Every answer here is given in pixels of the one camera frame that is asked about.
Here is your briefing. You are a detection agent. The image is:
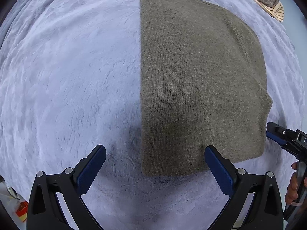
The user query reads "olive brown knit sweater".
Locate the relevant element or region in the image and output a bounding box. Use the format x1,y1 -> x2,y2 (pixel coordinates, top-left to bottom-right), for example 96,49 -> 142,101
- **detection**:
140,0 -> 272,176

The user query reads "person's right hand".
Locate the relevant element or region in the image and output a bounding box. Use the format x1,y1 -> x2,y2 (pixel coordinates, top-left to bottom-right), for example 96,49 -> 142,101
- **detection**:
285,172 -> 299,205

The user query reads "red package on floor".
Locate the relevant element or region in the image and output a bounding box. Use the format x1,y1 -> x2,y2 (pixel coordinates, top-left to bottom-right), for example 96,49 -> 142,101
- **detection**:
15,201 -> 29,222

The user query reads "clear plastic bag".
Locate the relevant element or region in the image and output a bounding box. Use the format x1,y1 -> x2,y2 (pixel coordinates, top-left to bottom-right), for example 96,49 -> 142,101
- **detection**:
0,176 -> 21,214

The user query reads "lavender plush bed blanket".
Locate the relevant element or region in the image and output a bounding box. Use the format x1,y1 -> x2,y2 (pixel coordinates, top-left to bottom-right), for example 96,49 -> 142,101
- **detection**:
0,0 -> 305,230

